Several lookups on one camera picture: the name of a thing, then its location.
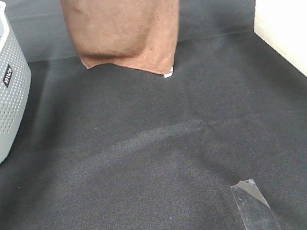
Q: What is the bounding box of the brown towel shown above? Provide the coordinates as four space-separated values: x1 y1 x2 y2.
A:
59 0 180 77

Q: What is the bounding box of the black tablecloth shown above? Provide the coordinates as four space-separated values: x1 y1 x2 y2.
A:
0 0 307 230

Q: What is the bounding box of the clear tape strip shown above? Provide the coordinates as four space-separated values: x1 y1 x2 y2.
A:
230 179 281 230

